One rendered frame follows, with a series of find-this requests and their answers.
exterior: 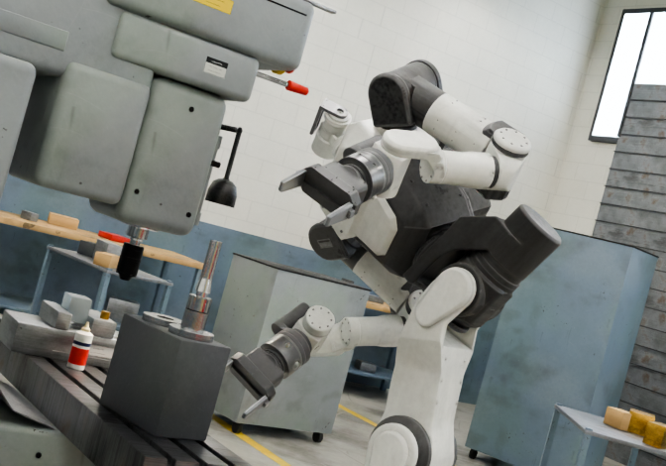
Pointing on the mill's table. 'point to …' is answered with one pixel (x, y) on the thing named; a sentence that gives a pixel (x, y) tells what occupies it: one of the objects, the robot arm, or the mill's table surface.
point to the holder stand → (165, 376)
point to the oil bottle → (80, 348)
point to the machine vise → (51, 335)
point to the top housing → (213, 8)
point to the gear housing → (184, 58)
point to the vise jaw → (101, 325)
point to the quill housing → (169, 159)
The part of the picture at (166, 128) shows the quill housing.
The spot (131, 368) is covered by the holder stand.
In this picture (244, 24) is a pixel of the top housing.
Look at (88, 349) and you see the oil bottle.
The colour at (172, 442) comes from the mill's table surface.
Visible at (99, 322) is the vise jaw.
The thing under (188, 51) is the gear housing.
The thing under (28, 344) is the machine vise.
